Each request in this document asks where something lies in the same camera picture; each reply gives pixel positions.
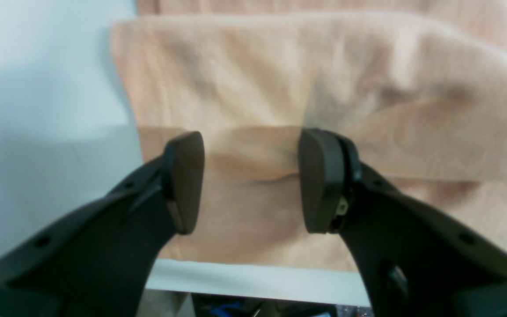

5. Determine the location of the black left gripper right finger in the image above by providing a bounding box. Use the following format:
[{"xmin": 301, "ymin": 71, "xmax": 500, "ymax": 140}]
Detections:
[{"xmin": 298, "ymin": 129, "xmax": 507, "ymax": 317}]

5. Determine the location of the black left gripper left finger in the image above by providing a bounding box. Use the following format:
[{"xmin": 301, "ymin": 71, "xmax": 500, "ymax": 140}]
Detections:
[{"xmin": 0, "ymin": 132, "xmax": 205, "ymax": 317}]

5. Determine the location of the peach T-shirt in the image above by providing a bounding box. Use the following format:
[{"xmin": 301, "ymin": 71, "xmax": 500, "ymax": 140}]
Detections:
[{"xmin": 109, "ymin": 0, "xmax": 507, "ymax": 272}]

